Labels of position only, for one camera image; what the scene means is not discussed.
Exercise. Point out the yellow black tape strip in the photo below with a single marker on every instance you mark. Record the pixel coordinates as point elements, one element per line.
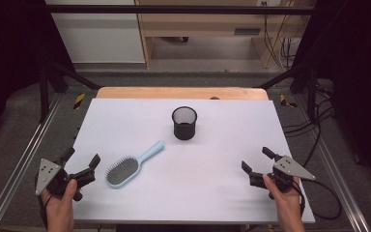
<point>79,101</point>
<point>284,101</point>

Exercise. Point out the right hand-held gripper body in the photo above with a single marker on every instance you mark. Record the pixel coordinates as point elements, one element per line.
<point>290,168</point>

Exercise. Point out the wooden cabinet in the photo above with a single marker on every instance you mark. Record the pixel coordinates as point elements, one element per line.
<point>199,24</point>

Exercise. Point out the black mesh cup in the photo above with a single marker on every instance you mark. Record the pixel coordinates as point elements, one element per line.
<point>184,129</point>

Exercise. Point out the black metal stand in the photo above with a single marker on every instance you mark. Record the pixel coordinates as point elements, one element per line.
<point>45,93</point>
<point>310,90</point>

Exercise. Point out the white cabinet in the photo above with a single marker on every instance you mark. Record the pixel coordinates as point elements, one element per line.
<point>99,35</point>

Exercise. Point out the black curtain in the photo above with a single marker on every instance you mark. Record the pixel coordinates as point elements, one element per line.
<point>357,80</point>
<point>9,48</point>

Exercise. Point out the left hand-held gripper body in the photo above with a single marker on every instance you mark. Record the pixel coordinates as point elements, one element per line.
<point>48,175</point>

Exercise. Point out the white wall socket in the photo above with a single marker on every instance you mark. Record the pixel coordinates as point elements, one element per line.
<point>263,3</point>

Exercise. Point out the light blue hairbrush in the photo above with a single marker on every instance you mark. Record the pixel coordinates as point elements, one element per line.
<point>124,170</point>

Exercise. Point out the wooden table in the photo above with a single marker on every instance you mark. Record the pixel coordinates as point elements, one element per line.
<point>174,92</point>

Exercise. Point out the white table board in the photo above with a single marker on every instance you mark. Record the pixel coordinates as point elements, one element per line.
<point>186,193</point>

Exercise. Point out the aluminium rail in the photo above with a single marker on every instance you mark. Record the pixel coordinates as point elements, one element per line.
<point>338,174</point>
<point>19,161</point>

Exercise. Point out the grey desk label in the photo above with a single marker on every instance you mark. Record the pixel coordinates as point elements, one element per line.
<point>247,31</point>

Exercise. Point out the person's left hand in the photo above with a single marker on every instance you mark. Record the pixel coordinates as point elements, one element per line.
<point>61,203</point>

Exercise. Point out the black horizontal bar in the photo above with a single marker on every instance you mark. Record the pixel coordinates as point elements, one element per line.
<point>174,9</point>

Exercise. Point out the person's right hand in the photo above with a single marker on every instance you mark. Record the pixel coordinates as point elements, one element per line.
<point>285,198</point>

